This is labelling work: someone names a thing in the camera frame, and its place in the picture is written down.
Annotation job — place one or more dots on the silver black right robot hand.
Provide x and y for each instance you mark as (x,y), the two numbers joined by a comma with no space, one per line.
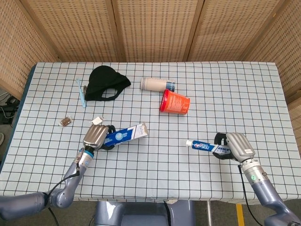
(240,147)

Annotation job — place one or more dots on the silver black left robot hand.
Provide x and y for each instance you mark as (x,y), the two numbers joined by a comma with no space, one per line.
(95,136)

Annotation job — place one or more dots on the blue white toothpaste box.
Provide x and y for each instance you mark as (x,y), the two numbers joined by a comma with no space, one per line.
(127,134)

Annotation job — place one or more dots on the blue white toothpaste tube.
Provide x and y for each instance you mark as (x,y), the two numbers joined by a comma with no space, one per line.
(202,146)

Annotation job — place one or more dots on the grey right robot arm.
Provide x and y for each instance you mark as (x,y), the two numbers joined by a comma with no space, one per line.
(265,188)

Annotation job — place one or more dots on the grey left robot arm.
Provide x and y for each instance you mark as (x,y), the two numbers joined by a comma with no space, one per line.
(68,186)

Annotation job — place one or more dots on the white wrapped candy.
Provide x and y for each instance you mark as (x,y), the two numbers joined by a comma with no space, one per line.
(97,121)

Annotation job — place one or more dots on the brown wrapped candy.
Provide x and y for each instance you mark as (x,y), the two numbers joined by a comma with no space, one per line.
(65,121)

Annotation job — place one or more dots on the light blue plastic stick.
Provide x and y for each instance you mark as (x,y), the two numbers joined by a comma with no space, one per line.
(81,94)

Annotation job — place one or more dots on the black baseball cap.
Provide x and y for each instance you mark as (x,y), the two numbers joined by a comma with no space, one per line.
(103,82)

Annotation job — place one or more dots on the blue checkered tablecloth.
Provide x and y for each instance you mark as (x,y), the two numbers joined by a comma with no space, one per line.
(164,169)

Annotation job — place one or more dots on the orange instant noodle cup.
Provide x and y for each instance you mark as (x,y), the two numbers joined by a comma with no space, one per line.
(175,102)

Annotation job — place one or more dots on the white cylindrical bottle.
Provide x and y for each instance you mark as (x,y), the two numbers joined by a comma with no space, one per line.
(155,84)

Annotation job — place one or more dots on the grey robot torso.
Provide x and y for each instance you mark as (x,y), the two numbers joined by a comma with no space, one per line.
(143,214)

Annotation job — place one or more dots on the woven bamboo folding screen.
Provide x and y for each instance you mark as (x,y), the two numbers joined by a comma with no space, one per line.
(155,28)

